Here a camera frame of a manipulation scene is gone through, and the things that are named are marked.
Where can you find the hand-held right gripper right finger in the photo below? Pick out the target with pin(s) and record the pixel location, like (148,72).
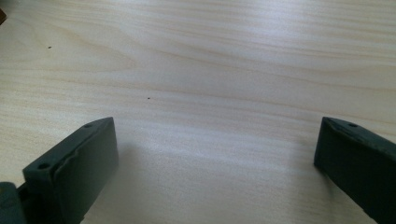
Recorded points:
(358,165)

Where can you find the brown object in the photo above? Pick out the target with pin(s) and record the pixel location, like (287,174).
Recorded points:
(2,16)

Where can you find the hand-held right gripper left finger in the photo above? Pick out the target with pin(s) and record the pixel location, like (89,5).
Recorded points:
(74,174)

